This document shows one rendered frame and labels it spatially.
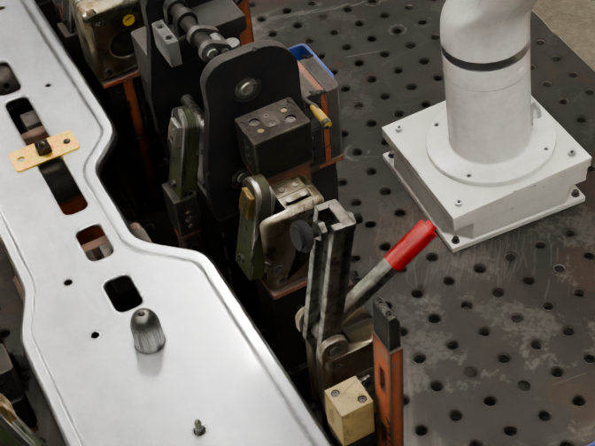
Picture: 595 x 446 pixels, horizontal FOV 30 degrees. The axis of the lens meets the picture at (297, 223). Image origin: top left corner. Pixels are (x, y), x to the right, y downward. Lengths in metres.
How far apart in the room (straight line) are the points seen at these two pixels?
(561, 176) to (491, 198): 0.11
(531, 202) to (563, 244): 0.08
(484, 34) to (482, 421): 0.49
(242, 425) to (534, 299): 0.60
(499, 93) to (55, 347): 0.70
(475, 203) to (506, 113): 0.13
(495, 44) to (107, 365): 0.66
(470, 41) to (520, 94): 0.13
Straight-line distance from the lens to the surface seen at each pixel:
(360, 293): 1.06
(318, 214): 0.97
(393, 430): 1.04
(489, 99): 1.54
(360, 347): 1.08
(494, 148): 1.60
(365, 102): 1.86
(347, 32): 2.01
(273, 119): 1.21
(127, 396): 1.14
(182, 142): 1.27
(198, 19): 1.30
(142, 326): 1.14
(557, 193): 1.66
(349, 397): 1.03
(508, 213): 1.63
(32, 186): 1.37
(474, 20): 1.43
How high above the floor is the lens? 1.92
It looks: 47 degrees down
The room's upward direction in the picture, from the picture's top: 6 degrees counter-clockwise
